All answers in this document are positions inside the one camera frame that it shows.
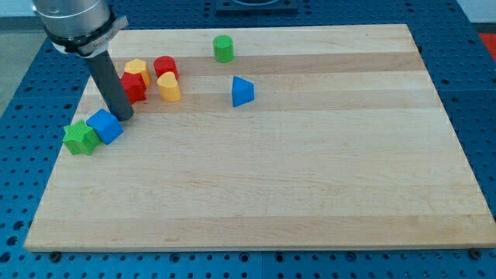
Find red cylinder block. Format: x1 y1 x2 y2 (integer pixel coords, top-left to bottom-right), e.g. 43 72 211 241
153 56 179 80

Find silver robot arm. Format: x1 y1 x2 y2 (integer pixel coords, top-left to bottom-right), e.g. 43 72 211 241
33 0 129 58

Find yellow hexagon block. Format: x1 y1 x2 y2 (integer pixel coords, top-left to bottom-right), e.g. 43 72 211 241
124 59 150 87

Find blue triangle block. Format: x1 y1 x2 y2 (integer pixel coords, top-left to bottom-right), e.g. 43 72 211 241
231 76 255 107

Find green star block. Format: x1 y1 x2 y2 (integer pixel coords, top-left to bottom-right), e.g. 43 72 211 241
63 119 101 156

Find red star block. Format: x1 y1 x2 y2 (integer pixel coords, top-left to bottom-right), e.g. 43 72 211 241
121 72 147 104

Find yellow heart block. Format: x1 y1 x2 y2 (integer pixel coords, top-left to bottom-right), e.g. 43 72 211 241
157 71 181 102

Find wooden board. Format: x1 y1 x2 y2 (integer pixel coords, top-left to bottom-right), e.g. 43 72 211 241
24 24 495 252

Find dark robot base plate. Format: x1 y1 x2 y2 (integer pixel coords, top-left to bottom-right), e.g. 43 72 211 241
215 0 300 16

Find green cylinder block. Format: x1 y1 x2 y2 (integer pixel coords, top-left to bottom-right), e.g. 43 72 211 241
212 35 235 63

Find blue cube block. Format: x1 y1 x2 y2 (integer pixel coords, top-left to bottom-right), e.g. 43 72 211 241
86 109 123 145

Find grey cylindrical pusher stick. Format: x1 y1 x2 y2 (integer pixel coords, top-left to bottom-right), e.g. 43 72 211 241
86 50 134 122

